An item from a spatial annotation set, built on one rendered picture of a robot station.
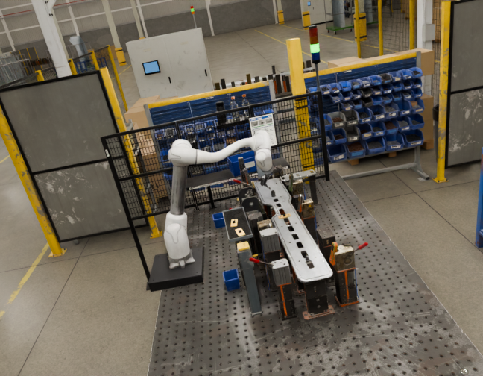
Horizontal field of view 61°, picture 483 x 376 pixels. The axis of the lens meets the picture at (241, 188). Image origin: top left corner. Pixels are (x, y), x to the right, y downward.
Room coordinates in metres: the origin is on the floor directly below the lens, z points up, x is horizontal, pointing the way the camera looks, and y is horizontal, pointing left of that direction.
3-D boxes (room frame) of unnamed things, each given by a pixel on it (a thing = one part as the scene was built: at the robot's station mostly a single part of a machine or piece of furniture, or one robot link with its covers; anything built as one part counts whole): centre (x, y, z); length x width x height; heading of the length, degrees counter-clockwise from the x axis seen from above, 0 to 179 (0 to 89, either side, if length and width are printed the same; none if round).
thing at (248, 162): (3.30, -0.09, 1.10); 0.30 x 0.17 x 0.13; 101
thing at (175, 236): (2.52, 0.52, 0.92); 0.18 x 0.16 x 0.22; 6
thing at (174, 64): (9.39, 1.00, 1.22); 1.60 x 0.54 x 2.45; 90
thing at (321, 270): (2.39, -0.26, 1.00); 1.38 x 0.22 x 0.02; 4
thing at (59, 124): (4.36, 1.72, 1.00); 1.34 x 0.14 x 2.00; 90
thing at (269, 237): (2.07, -0.11, 0.90); 0.13 x 0.10 x 0.41; 94
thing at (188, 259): (2.49, 0.52, 0.79); 0.22 x 0.18 x 0.06; 11
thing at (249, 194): (2.50, -0.04, 0.94); 0.18 x 0.13 x 0.49; 4
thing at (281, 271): (1.81, -0.12, 0.88); 0.11 x 0.10 x 0.36; 94
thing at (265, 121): (3.44, -0.28, 1.30); 0.23 x 0.02 x 0.31; 94
